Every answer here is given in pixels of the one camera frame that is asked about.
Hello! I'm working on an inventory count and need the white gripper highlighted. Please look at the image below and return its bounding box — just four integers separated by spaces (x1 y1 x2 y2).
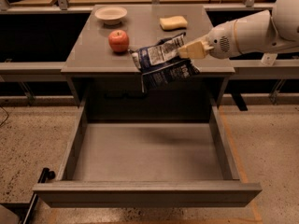
178 20 241 59

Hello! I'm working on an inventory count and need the blue chip bag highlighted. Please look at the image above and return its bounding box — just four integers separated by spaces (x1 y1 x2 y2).
129 32 199 92

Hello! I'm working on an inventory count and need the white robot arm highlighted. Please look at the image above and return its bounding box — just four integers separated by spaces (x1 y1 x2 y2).
178 0 299 59

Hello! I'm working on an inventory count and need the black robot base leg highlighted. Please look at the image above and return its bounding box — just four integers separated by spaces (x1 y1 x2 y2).
21 167 56 224

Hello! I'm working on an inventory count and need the grey cabinet counter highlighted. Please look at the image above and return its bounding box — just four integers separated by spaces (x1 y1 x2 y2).
62 5 235 122

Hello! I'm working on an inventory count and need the open grey top drawer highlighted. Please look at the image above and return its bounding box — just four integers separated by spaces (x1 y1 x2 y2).
34 105 262 208

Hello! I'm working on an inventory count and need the yellow sponge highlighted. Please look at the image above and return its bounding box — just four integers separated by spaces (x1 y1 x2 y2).
160 16 188 31

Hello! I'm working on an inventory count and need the clear sanitizer pump bottle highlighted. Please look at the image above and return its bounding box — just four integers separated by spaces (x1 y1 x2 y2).
261 53 277 66

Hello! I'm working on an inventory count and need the red apple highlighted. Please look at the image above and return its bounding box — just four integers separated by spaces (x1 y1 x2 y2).
108 30 129 53

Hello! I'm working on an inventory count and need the white bowl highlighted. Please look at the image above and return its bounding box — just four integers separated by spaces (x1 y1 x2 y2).
94 6 127 25

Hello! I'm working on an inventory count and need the grey shelf rail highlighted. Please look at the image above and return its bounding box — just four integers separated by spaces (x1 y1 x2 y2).
0 62 65 82

